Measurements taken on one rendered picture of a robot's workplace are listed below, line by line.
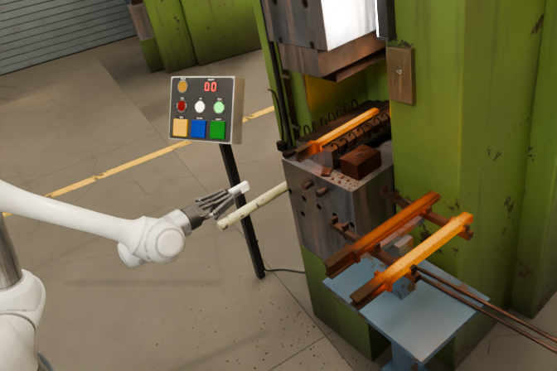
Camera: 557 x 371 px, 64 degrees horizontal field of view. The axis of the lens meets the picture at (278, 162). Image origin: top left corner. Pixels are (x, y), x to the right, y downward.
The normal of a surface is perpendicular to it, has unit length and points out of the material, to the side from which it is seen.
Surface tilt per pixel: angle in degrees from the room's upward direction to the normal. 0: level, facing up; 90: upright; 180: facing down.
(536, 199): 90
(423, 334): 0
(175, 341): 0
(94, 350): 0
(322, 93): 90
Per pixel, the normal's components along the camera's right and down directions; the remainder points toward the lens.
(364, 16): 0.62, 0.30
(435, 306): -0.18, -0.85
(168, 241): 0.59, -0.06
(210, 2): 0.36, 0.41
